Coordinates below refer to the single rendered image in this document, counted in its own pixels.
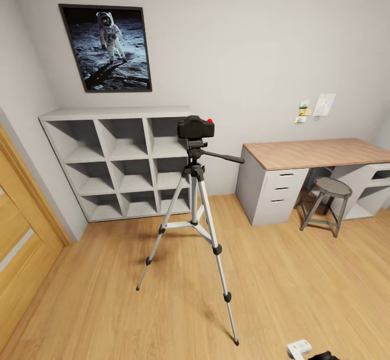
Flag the camera tripod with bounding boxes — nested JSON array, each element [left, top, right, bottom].
[[136, 138, 245, 346]]

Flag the digital camera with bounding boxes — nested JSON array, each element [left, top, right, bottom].
[[177, 115, 215, 139]]

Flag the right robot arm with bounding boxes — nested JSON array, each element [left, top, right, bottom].
[[287, 339, 340, 360]]

